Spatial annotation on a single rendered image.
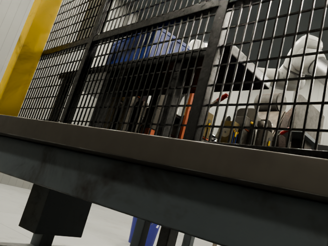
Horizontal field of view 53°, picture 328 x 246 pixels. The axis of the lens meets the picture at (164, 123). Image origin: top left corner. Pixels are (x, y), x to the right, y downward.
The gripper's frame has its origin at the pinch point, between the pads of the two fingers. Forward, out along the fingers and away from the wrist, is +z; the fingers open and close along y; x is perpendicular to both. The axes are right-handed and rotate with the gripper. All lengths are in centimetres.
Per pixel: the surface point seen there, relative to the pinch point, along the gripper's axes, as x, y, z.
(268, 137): -31.8, -33.1, 0.0
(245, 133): -23.7, -24.7, 0.8
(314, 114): -418, 102, -161
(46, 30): 60, 43, -21
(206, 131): 0.4, -20.1, 8.1
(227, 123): -14.6, -19.2, -1.1
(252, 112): -27.5, -23.9, -11.9
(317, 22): -690, 243, -544
